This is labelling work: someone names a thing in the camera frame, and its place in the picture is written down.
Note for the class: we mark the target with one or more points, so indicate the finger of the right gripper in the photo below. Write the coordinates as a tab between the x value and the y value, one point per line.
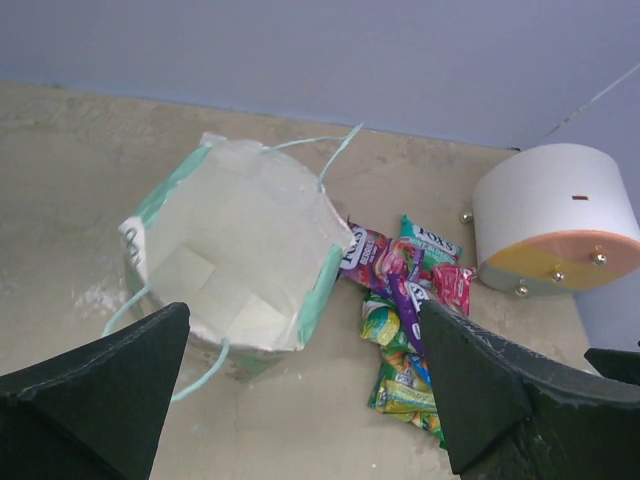
622	366

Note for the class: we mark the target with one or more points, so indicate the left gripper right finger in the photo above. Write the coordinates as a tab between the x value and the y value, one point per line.
508	412

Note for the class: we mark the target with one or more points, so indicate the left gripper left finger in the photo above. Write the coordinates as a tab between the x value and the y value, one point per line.
97	411

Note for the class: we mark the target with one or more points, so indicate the blue candy packet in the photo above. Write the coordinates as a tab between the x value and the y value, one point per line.
419	367

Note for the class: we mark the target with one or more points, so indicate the green yellow candy packet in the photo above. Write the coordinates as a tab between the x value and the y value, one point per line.
399	393

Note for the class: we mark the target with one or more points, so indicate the pink candy packet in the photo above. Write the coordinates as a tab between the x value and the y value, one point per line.
453	285

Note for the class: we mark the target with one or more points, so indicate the purple berry candy packet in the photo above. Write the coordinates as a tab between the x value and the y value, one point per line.
409	297
374	256

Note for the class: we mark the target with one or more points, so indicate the teal mint candy packet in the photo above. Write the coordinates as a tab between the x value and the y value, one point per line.
437	250

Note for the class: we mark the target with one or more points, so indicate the green paper gift bag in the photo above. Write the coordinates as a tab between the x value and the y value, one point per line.
247	237

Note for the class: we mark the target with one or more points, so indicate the round mini drawer cabinet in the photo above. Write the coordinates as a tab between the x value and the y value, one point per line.
554	219

